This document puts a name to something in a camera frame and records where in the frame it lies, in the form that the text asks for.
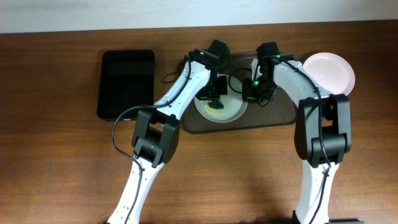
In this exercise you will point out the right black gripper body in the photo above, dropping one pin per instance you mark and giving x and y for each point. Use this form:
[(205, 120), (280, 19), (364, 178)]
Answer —
[(257, 91)]

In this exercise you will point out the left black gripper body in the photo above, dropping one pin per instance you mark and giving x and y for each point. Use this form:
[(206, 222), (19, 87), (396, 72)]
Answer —
[(216, 89)]

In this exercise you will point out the green and yellow sponge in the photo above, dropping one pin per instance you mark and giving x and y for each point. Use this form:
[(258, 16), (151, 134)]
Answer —
[(214, 106)]

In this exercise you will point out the light blue round plate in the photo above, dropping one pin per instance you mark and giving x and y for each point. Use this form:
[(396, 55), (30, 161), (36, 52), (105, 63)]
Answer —
[(226, 109)]

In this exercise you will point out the pink round plate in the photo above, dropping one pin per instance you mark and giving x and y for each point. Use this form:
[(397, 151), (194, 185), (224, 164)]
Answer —
[(331, 71)]

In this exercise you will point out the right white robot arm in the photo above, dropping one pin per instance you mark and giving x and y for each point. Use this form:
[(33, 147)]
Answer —
[(323, 126)]

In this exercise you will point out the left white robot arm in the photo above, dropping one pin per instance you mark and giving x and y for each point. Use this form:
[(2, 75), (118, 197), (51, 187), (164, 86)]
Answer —
[(157, 128)]

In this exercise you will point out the dark brown serving tray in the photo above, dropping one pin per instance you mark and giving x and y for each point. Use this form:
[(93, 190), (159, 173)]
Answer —
[(280, 112)]

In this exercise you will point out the black rectangular tray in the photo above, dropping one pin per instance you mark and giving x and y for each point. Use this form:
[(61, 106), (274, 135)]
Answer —
[(127, 80)]

